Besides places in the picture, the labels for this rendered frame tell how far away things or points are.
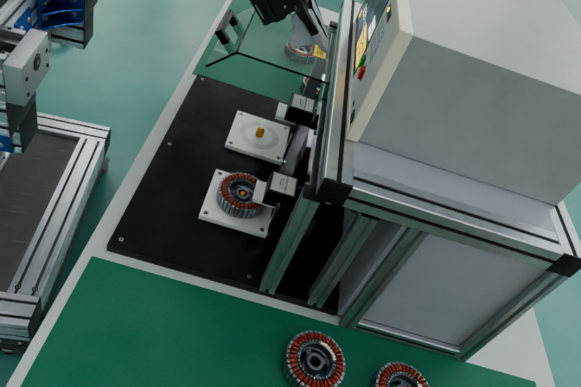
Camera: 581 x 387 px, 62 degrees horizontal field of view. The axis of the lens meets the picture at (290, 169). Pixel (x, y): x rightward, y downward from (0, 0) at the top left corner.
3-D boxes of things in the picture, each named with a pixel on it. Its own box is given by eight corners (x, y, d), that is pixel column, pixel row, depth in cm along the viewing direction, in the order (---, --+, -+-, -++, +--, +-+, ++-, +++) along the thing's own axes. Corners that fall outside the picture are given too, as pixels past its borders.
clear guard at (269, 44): (204, 66, 102) (209, 42, 98) (230, 18, 119) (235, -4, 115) (349, 115, 105) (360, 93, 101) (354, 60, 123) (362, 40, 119)
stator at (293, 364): (308, 411, 83) (315, 403, 81) (269, 358, 88) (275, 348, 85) (350, 376, 90) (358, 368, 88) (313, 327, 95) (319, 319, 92)
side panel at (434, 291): (338, 326, 97) (411, 228, 76) (339, 313, 99) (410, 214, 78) (465, 362, 100) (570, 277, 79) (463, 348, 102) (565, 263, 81)
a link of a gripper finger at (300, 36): (303, 60, 87) (278, 16, 83) (332, 48, 85) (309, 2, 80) (301, 69, 85) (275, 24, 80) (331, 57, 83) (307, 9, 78)
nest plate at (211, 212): (198, 218, 103) (199, 214, 102) (214, 172, 114) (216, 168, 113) (264, 238, 104) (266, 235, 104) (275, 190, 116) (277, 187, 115)
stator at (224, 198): (209, 210, 104) (212, 199, 101) (223, 175, 112) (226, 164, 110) (258, 226, 105) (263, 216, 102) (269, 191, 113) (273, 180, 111)
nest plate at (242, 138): (224, 148, 121) (225, 143, 120) (236, 113, 132) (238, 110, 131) (281, 165, 122) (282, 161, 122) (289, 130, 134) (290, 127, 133)
